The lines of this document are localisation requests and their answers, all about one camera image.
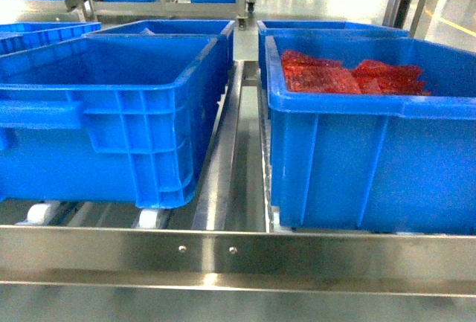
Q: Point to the stainless steel shelf rack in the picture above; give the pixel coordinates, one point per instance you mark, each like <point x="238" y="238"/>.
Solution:
<point x="228" y="238"/>

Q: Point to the blue bin with clear bag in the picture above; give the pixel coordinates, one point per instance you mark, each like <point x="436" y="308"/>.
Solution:
<point x="174" y="46"/>

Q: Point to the empty blue front bin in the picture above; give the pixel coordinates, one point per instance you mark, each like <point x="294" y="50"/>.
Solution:
<point x="77" y="124"/>

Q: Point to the blue rear right bin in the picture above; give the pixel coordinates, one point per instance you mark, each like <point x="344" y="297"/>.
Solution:
<point x="332" y="29"/>

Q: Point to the blue bin with red wrap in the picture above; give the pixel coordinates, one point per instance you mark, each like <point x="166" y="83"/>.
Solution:
<point x="375" y="162"/>

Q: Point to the blue far left bin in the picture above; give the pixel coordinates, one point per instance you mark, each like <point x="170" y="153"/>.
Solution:
<point x="23" y="36"/>

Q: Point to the red bubble wrap bags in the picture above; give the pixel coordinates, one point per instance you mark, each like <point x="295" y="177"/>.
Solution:
<point x="306" y="74"/>

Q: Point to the clear plastic bag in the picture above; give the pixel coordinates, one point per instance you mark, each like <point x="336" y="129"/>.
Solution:
<point x="147" y="31"/>

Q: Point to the background steel cart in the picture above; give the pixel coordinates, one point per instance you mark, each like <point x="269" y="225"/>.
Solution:
<point x="122" y="12"/>

